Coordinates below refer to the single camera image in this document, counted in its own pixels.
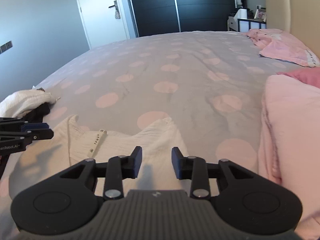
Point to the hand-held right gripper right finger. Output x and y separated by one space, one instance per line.
177 162

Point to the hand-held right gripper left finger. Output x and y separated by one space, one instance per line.
138 160

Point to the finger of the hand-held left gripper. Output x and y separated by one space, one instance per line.
42 134
35 127

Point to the white crinkled top with label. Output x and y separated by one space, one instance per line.
120 145

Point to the white crinkled garment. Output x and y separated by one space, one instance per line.
20 102

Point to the black garment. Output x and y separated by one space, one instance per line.
40 111

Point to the light pink folded blanket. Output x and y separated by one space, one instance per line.
290 130

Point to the white door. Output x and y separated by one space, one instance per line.
100 25

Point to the small hanging pouch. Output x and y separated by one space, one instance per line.
116 13

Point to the black sliding-door wardrobe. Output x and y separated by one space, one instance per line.
155 12

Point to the white nightstand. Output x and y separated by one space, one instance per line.
233 23

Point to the dark pink pillow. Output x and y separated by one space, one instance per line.
305 77

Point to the light pink printed pillow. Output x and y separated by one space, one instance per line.
280 47

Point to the dark clutter heap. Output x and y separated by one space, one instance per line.
250 12

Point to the beige padded headboard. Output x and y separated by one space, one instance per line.
292 10

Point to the grey wall switch panel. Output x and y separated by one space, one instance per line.
5 47

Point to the photo frame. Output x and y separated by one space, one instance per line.
260 15

